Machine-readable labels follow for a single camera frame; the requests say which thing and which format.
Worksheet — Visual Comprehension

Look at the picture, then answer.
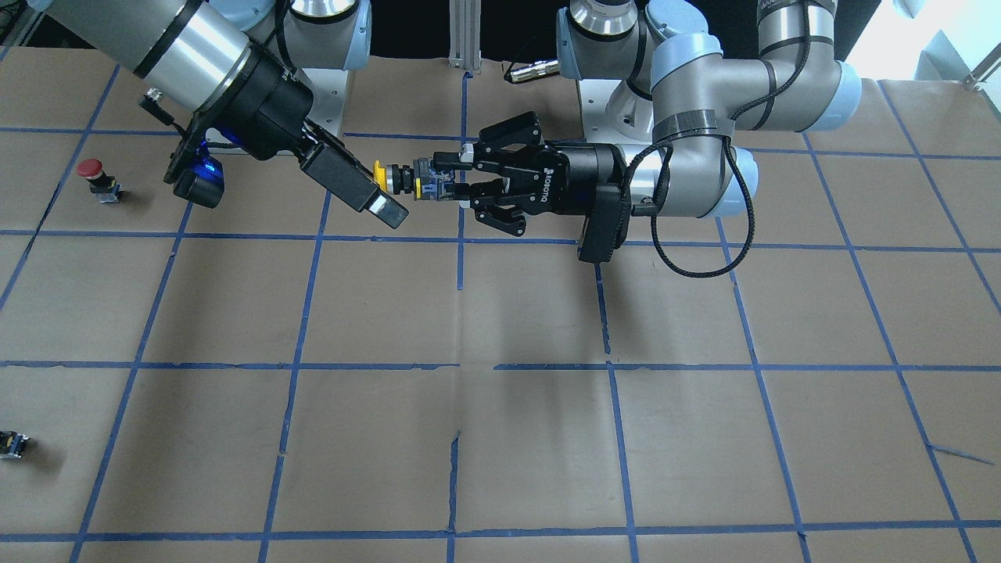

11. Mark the aluminium frame post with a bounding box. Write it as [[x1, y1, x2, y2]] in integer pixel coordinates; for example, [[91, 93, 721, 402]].
[[448, 0, 482, 74]]

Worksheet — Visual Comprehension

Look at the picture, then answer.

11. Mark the green push button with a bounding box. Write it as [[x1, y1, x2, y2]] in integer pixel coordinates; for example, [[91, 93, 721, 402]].
[[0, 430, 31, 460]]

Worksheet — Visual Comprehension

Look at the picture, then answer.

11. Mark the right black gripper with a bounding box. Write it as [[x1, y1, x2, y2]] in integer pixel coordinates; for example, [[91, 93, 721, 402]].
[[223, 45, 410, 228]]

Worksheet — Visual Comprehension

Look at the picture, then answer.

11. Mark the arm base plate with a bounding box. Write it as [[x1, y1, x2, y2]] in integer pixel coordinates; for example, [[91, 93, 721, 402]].
[[297, 68, 351, 136], [578, 79, 654, 144]]

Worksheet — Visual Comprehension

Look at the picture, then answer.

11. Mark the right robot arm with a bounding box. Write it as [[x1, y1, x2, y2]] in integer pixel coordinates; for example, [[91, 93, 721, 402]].
[[30, 1, 408, 228]]

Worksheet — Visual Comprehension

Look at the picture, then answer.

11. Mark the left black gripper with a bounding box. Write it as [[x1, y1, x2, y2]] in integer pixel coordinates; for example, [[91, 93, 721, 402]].
[[432, 111, 626, 236]]

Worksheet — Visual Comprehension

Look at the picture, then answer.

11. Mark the silver cable connector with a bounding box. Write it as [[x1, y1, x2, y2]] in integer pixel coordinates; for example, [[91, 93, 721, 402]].
[[503, 59, 561, 84]]

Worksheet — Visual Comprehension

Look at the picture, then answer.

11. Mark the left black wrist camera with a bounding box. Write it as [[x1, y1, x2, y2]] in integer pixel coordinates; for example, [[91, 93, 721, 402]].
[[578, 183, 630, 264]]

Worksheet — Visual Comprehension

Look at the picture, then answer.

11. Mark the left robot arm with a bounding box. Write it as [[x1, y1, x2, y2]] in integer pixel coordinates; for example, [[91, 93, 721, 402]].
[[418, 1, 861, 247]]

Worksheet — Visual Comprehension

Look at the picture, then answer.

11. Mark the red push button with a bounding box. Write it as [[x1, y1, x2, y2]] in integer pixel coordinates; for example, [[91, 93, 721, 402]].
[[76, 158, 122, 204]]

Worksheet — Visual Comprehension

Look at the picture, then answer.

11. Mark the yellow push button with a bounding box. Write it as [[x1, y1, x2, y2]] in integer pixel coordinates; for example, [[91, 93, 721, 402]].
[[372, 158, 455, 202]]

